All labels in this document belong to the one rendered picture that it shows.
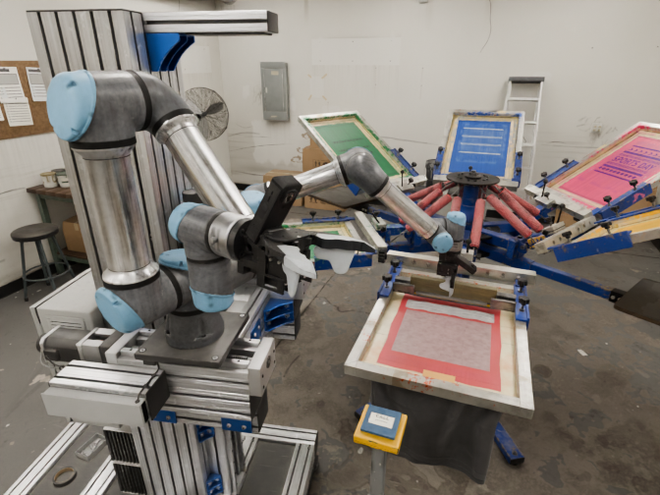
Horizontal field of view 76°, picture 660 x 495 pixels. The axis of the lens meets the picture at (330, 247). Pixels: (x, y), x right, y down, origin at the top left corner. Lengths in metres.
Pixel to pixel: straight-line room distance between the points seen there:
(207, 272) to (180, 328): 0.40
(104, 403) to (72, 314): 0.39
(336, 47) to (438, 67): 1.36
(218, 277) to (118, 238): 0.27
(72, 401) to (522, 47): 5.47
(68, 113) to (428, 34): 5.27
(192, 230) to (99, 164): 0.26
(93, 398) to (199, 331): 0.30
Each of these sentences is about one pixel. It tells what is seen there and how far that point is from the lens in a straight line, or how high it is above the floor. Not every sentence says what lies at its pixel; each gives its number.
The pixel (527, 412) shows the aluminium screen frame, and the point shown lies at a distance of 1.46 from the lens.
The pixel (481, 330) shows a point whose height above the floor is 0.96.
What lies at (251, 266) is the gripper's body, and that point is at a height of 1.63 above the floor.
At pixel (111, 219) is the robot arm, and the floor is 1.63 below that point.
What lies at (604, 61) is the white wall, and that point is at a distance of 5.91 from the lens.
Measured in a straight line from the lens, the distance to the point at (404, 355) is 1.59.
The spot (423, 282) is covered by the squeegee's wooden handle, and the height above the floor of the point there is 1.04.
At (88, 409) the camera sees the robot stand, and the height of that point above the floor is 1.14.
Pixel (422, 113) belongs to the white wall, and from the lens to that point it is 5.91.
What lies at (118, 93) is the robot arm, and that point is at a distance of 0.90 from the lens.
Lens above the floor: 1.92
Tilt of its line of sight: 24 degrees down
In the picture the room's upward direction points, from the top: straight up
